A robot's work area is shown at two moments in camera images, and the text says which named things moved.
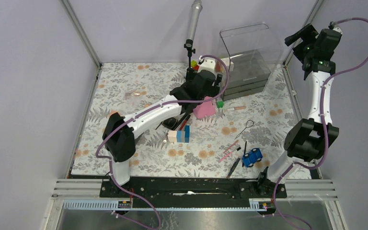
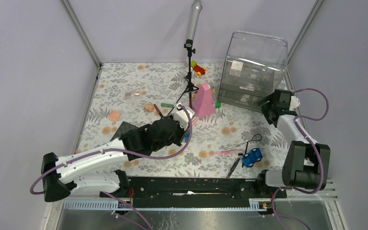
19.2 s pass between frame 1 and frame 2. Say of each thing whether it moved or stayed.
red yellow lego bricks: stayed
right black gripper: moved
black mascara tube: stayed
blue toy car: stayed
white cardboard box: moved
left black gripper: moved
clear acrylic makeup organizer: moved
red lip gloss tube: moved
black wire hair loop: moved
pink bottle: stayed
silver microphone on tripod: stayed
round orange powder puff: stayed
